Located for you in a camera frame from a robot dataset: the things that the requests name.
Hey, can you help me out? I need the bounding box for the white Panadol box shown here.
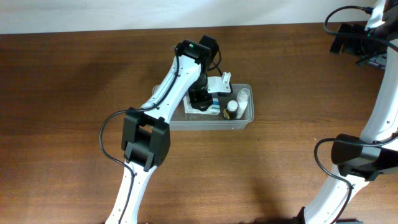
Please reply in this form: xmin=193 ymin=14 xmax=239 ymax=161
xmin=183 ymin=95 xmax=221 ymax=115

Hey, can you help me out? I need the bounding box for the clear plastic container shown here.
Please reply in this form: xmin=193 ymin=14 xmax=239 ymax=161
xmin=170 ymin=84 xmax=254 ymax=131

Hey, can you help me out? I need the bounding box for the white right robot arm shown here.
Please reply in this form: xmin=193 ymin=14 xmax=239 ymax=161
xmin=295 ymin=1 xmax=397 ymax=223

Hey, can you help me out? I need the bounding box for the dark bottle white cap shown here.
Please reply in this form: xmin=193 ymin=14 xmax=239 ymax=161
xmin=223 ymin=100 xmax=238 ymax=120

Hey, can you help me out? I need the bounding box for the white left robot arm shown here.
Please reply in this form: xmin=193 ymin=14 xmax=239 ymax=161
xmin=104 ymin=35 xmax=219 ymax=224

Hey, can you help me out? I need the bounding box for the white squeeze bottle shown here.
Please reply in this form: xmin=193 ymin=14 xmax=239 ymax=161
xmin=236 ymin=88 xmax=251 ymax=119

